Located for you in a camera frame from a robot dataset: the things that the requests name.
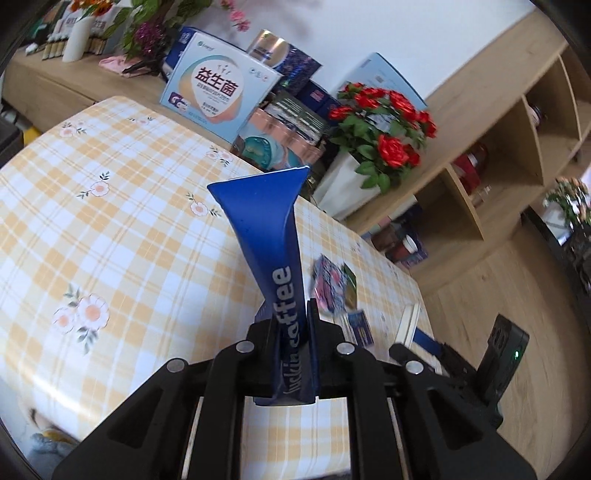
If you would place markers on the red rose plant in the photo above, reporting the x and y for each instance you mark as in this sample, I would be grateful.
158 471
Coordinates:
392 150

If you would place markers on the black shelf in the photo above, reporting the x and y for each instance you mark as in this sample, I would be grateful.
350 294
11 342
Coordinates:
568 258

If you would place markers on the black plastic case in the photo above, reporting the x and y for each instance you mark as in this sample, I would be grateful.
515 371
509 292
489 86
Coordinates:
9 136

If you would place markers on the pink cloth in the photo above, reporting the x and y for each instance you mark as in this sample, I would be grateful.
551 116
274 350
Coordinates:
113 64

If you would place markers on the blue coffee box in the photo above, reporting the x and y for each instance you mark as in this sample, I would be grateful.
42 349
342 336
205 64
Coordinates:
272 240

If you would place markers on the purple flower plant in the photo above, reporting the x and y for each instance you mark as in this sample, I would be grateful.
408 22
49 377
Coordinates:
145 39

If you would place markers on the wooden shelf unit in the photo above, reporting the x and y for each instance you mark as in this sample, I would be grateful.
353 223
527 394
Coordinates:
466 212

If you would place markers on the large light blue box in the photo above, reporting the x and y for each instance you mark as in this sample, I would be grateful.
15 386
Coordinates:
388 74

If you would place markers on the red basket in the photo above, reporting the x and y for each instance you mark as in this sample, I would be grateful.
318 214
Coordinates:
471 166

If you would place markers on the dark blue patterned box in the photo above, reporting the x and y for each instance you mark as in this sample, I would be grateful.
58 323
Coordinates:
300 69

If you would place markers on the yellow plaid tablecloth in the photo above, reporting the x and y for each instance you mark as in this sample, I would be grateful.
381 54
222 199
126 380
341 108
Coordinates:
115 230

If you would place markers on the small dark blue box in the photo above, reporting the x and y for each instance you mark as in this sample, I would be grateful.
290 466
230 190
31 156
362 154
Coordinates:
321 98

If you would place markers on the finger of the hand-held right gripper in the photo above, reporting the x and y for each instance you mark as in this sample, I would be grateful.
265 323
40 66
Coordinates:
413 357
427 340

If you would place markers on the purple patterned snack wrapper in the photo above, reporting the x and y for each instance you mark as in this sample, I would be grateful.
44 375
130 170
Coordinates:
330 286

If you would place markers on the white angular flower pot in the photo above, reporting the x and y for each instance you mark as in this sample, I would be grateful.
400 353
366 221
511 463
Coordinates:
346 189

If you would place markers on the white ribbed vase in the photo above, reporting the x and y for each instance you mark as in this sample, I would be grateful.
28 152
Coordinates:
76 39

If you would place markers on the white and blue carton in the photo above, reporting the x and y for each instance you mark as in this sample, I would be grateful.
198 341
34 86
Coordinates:
217 87

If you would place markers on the pink rose plant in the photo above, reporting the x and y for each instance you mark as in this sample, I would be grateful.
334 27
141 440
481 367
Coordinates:
568 198

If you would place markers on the row of small brown bottles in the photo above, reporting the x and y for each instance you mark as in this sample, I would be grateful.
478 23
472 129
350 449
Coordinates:
53 48

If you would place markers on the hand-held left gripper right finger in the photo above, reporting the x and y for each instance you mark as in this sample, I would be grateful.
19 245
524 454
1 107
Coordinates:
330 350

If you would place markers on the dark green packet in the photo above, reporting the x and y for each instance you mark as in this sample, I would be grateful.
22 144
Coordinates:
351 279

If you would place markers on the red paper cup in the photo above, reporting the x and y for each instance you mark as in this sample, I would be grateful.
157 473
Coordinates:
406 244

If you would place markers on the dark box with green print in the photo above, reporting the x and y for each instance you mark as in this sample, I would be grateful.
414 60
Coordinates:
298 113

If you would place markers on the wooden sideboard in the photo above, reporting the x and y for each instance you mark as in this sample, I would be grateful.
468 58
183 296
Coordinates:
46 87

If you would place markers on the pink blossom arrangement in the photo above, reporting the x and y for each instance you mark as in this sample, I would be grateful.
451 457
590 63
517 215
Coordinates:
152 11

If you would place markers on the small blue carton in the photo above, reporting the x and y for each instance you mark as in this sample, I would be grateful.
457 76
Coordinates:
421 259

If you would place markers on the small blue packet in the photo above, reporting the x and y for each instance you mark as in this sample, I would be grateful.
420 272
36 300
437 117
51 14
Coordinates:
360 328

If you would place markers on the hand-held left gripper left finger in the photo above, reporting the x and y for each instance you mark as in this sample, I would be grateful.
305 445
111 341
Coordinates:
258 350

